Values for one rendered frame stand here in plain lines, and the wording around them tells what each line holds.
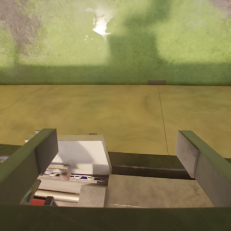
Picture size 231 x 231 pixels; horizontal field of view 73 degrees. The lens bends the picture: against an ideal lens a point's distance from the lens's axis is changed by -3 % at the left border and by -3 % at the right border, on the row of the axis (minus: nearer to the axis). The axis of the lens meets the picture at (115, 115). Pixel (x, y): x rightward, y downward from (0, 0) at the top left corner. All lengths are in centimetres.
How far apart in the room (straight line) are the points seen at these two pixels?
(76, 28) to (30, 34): 35
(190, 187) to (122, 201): 25
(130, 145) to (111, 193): 23
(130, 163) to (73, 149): 24
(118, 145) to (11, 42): 114
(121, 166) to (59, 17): 101
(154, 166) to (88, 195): 28
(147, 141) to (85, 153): 31
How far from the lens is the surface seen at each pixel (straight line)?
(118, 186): 66
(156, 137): 80
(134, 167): 69
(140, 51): 120
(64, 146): 62
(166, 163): 72
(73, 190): 105
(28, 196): 61
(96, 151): 59
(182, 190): 68
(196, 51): 126
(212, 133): 90
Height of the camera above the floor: 114
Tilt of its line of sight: 49 degrees down
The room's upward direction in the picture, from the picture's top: 169 degrees counter-clockwise
